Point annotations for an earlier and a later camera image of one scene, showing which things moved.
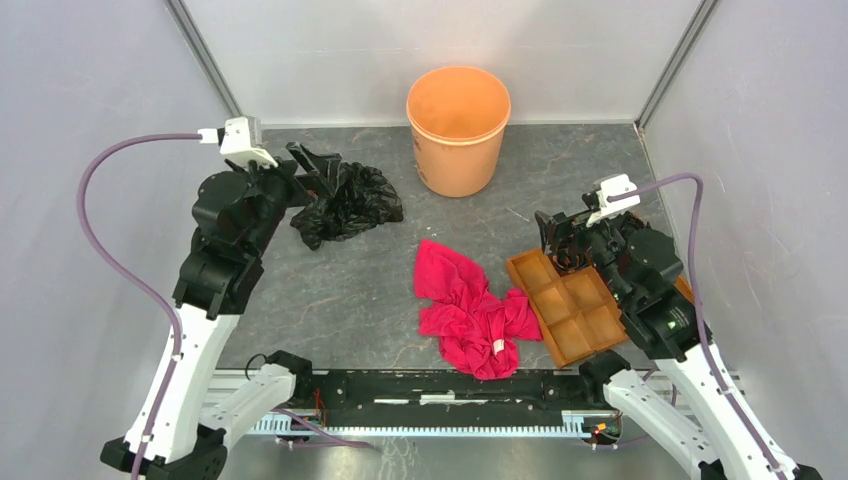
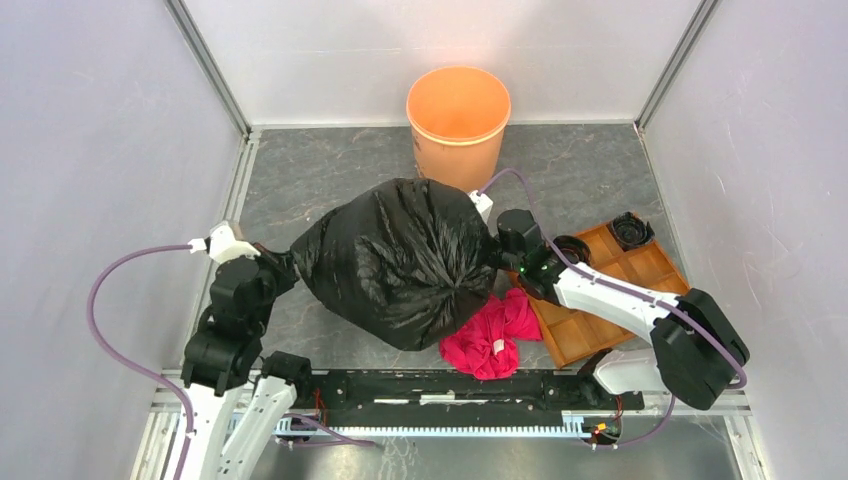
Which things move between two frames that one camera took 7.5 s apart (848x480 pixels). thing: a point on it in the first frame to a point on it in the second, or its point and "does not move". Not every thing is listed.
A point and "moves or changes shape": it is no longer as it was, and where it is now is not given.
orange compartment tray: (575, 310) does not move
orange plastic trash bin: (458, 116) does not move
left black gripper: (311, 184) to (283, 263)
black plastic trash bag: (364, 199) moves or changes shape
